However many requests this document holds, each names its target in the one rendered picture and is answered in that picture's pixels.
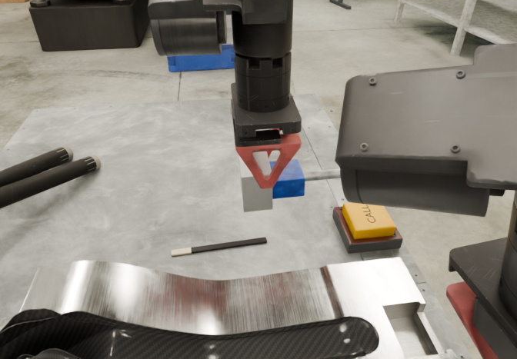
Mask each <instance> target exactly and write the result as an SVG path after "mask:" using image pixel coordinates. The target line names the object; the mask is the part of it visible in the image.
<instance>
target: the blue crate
mask: <svg viewBox="0 0 517 359"><path fill-rule="evenodd" d="M234 58H235V51H234V49H233V44H229V45H222V53H221V54H220V55H170V56H167V59H168V70H169V71H170V72H178V71H204V70H218V69H231V68H235V64H234Z"/></svg>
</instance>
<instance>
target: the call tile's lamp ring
mask: <svg viewBox="0 0 517 359"><path fill-rule="evenodd" d="M340 210H342V206H341V207H335V211H336V213H337V215H338V217H339V220H340V222H341V224H342V226H343V229H344V231H345V234H346V236H347V238H348V240H349V243H350V244H361V243H369V242H376V241H391V240H398V239H403V238H402V236H401V235H400V233H399V231H398V229H397V228H396V227H395V236H388V237H380V238H365V239H357V240H353V238H352V236H351V233H350V231H349V229H348V227H347V224H346V223H345V220H344V218H343V216H342V213H341V211H340Z"/></svg>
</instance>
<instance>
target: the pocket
mask: <svg viewBox="0 0 517 359"><path fill-rule="evenodd" d="M425 306H426V303H424V304H421V303H420V302H419V301H413V302H407V303H401V304H388V305H382V307H383V309H384V312H385V314H386V316H387V318H388V320H389V323H390V324H391V327H392V329H393V331H394V333H395V336H396V338H397V340H398V343H399V345H400V347H401V349H402V352H403V354H404V355H405V359H408V358H414V357H424V356H430V355H436V354H447V353H448V352H447V351H446V350H445V351H444V350H443V348H442V345H441V344H440V342H439V340H438V338H437V337H436V335H435V333H434V331H433V329H432V327H431V325H430V324H429V322H428V320H427V318H426V316H425V315H424V313H423V311H424V309H425Z"/></svg>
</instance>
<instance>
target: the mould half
mask: <svg viewBox="0 0 517 359"><path fill-rule="evenodd" d="M413 301H419V302H420V303H421V304H424V303H426V302H425V299H424V298H423V296H422V294H421V293H420V291H419V289H418V287H417V286H416V284H415V282H414V281H413V279H412V276H411V275H410V273H409V271H408V269H407V268H406V266H405V264H404V262H403V261H402V259H401V258H386V259H378V260H371V261H357V262H350V263H342V264H328V265H325V266H323V267H320V268H309V269H303V270H297V271H287V272H282V273H276V274H267V275H261V276H255V277H249V278H237V279H230V280H209V279H201V278H191V277H186V276H182V275H178V274H171V273H168V272H164V271H157V270H154V269H150V268H144V267H139V266H135V265H131V264H123V263H117V262H111V261H73V262H67V263H62V264H54V265H49V266H44V267H39V268H38V270H37V271H36V274H35V276H34V279H33V281H32V284H31V286H30V288H29V290H28V293H27V294H26V297H25V299H24V302H23V304H22V307H21V309H20V311H19V312H21V311H25V310H28V309H40V308H47V309H51V310H53V311H57V312H59V313H61V314H63V313H65V312H69V311H86V312H89V313H92V314H97V315H99V316H102V317H107V318H110V319H114V320H117V321H124V322H129V323H132V324H139V325H144V326H148V327H156V328H161V329H166V330H172V331H182V332H188V333H195V334H239V333H245V332H251V331H261V330H266V329H272V328H277V327H285V326H290V325H295V324H304V323H309V322H315V321H325V320H331V319H337V318H341V317H344V316H349V315H351V316H352V317H360V318H363V319H365V320H367V321H368V322H369V323H371V324H372V325H373V327H374V328H375V329H376V331H377V332H378V336H379V344H378V347H377V348H376V349H375V350H374V351H373V352H372V353H371V354H367V355H366V356H364V357H357V358H354V359H405V355H404V354H403V352H402V349H401V347H400V345H399V343H398V340H397V338H396V336H395V333H394V331H393V329H392V327H391V324H390V323H389V320H388V318H387V316H386V314H385V312H384V309H383V307H382V305H388V304H401V303H407V302H413Z"/></svg>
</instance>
